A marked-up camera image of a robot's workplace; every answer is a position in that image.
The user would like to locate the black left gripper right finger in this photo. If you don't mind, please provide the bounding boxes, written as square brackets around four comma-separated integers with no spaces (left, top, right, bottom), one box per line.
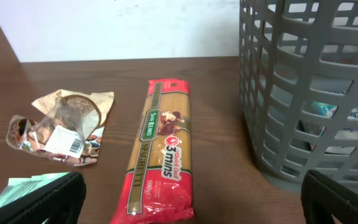
[301,169,358,224]

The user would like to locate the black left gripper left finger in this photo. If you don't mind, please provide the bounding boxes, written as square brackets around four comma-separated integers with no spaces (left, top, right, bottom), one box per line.
[0,172,86,224]

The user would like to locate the Kleenex tissue multipack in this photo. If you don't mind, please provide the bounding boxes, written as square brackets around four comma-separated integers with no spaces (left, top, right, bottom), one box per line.
[300,90,358,156]

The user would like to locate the small light teal packet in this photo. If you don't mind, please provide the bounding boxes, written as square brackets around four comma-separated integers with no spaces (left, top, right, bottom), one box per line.
[0,172,68,208]

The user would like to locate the crumpled beige mushroom bag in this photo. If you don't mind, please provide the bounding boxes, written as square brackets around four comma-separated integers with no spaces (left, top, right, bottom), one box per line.
[6,89,114,167]

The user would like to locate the San Remo spaghetti packet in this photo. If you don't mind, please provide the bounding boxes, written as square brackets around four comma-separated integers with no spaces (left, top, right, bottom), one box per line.
[111,78,194,223]

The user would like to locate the grey plastic basket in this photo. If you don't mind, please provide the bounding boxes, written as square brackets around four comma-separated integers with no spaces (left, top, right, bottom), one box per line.
[239,0,358,191]

